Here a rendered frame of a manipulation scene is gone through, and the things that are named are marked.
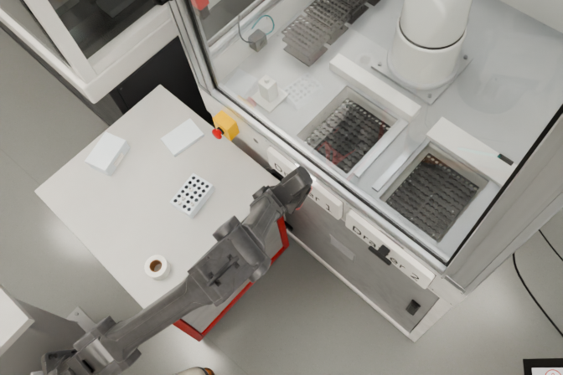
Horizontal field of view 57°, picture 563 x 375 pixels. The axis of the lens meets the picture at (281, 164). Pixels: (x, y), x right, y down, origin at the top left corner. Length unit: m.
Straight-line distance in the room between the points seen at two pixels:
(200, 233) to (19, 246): 1.34
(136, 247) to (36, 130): 1.53
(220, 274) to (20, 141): 2.36
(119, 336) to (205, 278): 0.27
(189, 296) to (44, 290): 1.85
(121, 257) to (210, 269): 0.90
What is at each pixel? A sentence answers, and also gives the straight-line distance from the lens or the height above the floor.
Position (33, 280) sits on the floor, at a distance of 2.73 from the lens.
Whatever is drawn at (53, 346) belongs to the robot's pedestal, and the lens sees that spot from 2.13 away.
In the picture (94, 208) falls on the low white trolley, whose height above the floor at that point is 0.76.
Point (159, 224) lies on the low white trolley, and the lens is 1.72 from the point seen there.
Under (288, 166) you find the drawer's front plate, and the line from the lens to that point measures 1.53.
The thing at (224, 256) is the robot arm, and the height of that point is 1.48.
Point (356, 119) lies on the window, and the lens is 1.10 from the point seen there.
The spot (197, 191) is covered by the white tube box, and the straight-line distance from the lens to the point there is 1.69.
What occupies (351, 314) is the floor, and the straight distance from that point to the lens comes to 2.34.
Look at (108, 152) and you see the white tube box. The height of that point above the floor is 0.81.
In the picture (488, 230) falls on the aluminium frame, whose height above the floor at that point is 1.32.
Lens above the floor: 2.29
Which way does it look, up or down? 63 degrees down
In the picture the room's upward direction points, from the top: 10 degrees counter-clockwise
